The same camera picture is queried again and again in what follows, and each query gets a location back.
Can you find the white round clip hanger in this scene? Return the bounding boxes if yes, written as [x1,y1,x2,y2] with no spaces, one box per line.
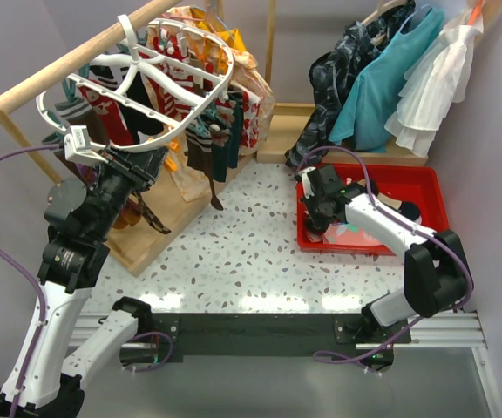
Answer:
[36,15,234,152]

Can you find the dark patterned garment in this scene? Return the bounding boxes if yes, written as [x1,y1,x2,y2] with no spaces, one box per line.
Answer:
[285,1,416,167]

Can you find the teal dress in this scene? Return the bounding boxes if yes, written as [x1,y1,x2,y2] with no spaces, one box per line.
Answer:
[329,5,445,152]

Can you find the brown argyle sock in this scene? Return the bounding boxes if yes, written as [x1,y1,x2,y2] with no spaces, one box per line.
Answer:
[134,192,171,235]

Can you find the floral cream garment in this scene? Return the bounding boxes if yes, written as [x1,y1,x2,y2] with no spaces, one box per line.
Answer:
[146,24,275,202]

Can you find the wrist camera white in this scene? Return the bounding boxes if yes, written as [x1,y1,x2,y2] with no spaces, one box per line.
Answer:
[296,165,343,197]
[64,125,105,166]

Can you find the black mounting rail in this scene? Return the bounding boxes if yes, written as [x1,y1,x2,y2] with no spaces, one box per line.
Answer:
[132,313,411,362]

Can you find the navy blue sock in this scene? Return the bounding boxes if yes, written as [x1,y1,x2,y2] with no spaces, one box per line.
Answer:
[397,201,422,224]

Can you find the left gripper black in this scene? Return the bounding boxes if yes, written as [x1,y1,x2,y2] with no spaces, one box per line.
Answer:
[92,142,169,238]

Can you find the red plastic tray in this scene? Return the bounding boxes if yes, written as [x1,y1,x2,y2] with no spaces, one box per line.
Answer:
[296,165,449,256]

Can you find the red bear sock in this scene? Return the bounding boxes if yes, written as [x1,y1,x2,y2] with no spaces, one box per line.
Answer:
[79,86,134,146]

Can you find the orange clothespin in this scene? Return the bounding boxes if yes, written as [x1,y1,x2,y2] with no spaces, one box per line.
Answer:
[164,138,180,172]

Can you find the pink teal sock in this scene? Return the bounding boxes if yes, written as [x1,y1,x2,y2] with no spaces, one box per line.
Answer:
[322,223,381,248]

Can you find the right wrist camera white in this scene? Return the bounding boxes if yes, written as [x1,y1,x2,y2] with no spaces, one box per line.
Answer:
[296,165,343,197]

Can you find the white pleated dress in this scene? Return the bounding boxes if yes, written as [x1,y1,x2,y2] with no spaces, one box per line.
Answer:
[384,9,484,158]

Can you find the brown striped hanging sock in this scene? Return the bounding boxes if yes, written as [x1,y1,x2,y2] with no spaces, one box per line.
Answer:
[186,129,223,211]

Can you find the brown sock grey cuff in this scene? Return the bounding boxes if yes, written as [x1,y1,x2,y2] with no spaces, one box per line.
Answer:
[55,98,109,145]

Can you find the wooden clothes rack right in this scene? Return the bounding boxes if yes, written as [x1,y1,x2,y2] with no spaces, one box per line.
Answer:
[255,0,502,166]

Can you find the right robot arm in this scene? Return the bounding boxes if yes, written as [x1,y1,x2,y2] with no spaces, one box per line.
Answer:
[298,165,473,342]

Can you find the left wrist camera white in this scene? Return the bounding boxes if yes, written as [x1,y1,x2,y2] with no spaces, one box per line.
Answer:
[64,125,105,166]

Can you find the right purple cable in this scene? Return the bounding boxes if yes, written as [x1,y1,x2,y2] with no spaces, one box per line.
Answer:
[296,145,473,366]

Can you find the dark green sock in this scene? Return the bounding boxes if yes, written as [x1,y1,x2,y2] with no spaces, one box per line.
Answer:
[212,91,243,182]

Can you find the wooden clothes rack left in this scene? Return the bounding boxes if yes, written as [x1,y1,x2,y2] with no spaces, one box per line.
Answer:
[0,0,252,279]

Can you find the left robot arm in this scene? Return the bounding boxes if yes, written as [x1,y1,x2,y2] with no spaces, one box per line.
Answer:
[0,147,172,417]

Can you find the black sock white stripes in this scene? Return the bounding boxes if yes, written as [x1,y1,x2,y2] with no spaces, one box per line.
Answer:
[89,64,165,140]

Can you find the wooden clothes rack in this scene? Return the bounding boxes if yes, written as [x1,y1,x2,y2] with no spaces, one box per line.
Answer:
[255,0,502,166]
[0,0,252,279]

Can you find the red white striped sock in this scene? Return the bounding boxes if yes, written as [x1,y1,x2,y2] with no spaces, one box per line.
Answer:
[146,30,214,121]

